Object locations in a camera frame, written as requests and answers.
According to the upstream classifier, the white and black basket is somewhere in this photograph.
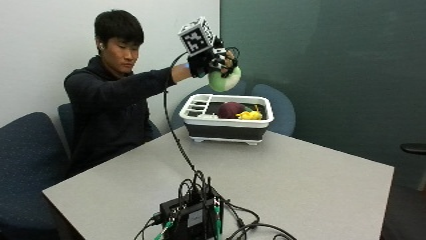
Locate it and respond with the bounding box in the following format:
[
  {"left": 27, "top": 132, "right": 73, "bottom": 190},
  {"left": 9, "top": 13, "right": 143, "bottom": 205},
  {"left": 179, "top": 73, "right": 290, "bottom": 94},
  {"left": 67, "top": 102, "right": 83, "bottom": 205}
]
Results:
[{"left": 178, "top": 93, "right": 275, "bottom": 146}]

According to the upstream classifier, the white marker cube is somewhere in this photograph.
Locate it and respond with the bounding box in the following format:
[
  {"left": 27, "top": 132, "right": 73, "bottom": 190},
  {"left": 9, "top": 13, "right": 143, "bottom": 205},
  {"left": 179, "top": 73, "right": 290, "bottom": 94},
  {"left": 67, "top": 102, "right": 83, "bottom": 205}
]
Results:
[{"left": 176, "top": 16, "right": 216, "bottom": 57}]

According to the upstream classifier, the dark red soft toy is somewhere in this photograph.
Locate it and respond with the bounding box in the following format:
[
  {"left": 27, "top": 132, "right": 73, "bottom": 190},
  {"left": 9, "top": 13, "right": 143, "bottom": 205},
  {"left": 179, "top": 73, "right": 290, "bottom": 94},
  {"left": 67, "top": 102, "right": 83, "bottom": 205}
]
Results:
[{"left": 215, "top": 101, "right": 246, "bottom": 120}]

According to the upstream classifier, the black electronics box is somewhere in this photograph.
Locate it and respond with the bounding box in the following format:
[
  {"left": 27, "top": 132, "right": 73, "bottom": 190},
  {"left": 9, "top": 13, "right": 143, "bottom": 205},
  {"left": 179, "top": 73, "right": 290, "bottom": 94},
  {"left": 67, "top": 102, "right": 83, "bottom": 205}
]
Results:
[{"left": 157, "top": 196, "right": 223, "bottom": 240}]

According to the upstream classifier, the black glove cable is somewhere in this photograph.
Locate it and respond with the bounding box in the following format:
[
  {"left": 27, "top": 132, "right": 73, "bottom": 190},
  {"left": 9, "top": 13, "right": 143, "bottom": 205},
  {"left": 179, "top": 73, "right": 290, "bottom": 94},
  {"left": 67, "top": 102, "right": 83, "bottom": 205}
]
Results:
[{"left": 161, "top": 51, "right": 210, "bottom": 188}]

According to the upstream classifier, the black chair armrest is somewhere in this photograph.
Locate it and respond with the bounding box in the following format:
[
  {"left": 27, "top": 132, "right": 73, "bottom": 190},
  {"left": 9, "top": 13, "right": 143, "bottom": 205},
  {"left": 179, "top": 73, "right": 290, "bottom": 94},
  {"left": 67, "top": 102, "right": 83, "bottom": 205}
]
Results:
[{"left": 399, "top": 142, "right": 426, "bottom": 155}]

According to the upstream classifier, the yellow soft toy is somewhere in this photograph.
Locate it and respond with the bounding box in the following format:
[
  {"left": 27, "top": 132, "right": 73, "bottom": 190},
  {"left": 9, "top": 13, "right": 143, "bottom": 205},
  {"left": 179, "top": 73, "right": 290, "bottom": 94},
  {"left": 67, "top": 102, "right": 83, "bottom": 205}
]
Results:
[{"left": 234, "top": 105, "right": 263, "bottom": 121}]

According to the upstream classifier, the green and white soft toy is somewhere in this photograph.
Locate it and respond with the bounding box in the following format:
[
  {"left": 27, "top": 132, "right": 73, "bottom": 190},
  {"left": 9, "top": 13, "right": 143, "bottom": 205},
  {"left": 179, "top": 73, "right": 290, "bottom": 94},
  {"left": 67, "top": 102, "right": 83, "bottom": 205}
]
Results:
[{"left": 206, "top": 65, "right": 243, "bottom": 93}]

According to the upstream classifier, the the person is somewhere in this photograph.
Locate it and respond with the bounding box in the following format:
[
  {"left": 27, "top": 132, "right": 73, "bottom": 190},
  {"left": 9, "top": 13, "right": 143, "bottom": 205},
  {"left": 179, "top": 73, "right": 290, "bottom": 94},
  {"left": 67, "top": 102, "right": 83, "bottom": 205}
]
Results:
[{"left": 62, "top": 9, "right": 192, "bottom": 178}]

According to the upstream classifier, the green cable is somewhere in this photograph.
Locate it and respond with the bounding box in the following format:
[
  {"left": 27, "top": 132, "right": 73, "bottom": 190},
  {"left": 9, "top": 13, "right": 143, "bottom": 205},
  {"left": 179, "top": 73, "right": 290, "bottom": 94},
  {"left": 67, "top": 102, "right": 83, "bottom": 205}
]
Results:
[{"left": 212, "top": 199, "right": 223, "bottom": 239}]

